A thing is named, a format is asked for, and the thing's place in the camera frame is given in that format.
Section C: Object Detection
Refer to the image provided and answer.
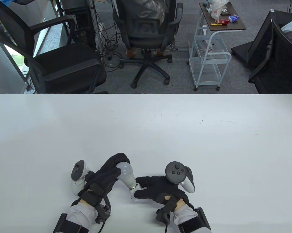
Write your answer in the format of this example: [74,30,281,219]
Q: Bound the person's right hand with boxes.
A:
[134,176,190,209]

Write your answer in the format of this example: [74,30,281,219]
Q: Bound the tangle of black cables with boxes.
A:
[95,22,124,72]

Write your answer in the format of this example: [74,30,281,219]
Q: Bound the black computer tower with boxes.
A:
[62,6,98,51]

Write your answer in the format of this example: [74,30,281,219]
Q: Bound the clear plastic bag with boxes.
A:
[207,0,230,20]

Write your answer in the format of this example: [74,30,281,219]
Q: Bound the black monitor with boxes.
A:
[231,10,292,71]

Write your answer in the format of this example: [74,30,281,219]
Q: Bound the white light bulb socket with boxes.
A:
[129,186,147,202]

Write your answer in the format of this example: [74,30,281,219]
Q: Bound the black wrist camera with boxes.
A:
[95,204,111,224]
[156,208,172,225]

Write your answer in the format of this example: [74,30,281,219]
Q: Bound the black left forearm strap box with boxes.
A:
[53,213,89,233]

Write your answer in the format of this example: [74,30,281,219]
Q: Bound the black left camera cable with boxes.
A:
[99,195,112,233]

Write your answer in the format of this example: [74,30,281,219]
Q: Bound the black right forearm strap box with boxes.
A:
[178,207,212,233]

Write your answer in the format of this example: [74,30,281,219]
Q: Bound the black mesh office chair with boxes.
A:
[248,19,292,94]

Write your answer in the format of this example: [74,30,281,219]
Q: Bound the white light bulb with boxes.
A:
[115,163,138,190]

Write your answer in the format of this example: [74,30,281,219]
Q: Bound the grey white right hand controller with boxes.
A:
[165,161,195,193]

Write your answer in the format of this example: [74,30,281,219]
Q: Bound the grey white left hand controller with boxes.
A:
[71,160,92,196]

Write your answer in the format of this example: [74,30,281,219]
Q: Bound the white cart with brown top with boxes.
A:
[189,1,247,91]

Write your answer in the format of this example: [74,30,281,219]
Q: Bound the person's left forearm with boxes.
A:
[68,200,98,230]

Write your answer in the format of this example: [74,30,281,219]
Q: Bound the black forearm strap box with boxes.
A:
[53,213,89,233]
[178,207,212,233]

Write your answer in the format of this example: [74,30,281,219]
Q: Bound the black swivel office chair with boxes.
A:
[113,0,183,88]

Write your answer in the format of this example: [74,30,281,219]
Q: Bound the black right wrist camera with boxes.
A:
[156,208,172,225]

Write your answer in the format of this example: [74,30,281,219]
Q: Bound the black empty office chair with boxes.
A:
[0,0,108,94]

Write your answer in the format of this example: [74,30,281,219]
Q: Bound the grey white hand controller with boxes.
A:
[71,160,92,196]
[165,161,195,193]

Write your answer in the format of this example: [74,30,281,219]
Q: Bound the person's left hand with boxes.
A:
[78,153,131,207]

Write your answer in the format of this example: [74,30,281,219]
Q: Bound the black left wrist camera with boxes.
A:
[95,204,111,224]

